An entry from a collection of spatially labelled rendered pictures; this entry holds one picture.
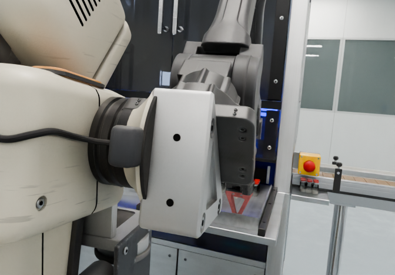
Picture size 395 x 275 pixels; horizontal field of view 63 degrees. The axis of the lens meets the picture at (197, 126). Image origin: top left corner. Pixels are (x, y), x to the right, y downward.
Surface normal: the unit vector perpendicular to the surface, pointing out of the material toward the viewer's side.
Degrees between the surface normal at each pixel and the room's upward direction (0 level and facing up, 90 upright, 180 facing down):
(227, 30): 52
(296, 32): 90
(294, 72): 90
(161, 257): 90
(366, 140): 90
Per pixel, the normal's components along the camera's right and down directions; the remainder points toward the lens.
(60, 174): 0.96, 0.09
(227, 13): -0.14, -0.54
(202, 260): -0.32, 0.08
